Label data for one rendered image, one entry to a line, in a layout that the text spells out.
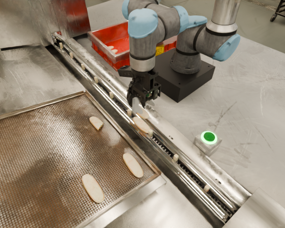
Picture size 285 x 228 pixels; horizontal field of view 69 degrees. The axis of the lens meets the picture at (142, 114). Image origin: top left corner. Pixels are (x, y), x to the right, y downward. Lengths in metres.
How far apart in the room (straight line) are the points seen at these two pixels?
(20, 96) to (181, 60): 0.71
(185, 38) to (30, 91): 0.69
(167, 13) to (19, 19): 0.89
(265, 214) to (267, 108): 0.55
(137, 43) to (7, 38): 0.91
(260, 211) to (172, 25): 0.55
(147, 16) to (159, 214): 0.56
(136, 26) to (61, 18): 0.89
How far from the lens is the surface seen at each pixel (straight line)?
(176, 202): 0.73
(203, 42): 0.91
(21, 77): 1.10
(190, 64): 1.02
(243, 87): 1.17
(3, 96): 1.00
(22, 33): 1.36
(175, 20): 0.63
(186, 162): 0.76
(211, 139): 0.77
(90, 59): 1.21
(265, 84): 1.24
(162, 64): 1.08
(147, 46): 0.57
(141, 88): 0.66
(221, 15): 0.86
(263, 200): 0.70
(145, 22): 0.54
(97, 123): 0.79
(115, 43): 1.41
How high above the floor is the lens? 1.50
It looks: 48 degrees down
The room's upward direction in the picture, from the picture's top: straight up
